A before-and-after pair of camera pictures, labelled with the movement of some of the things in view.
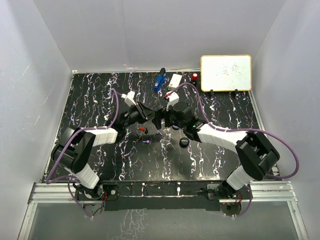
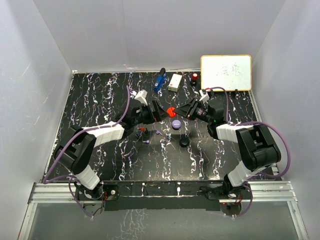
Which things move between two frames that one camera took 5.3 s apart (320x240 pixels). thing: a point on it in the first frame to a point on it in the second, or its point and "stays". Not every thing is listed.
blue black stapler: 160,79 stays
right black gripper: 160,114 to 187,109
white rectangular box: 175,82 stays
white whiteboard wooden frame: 226,72 stays
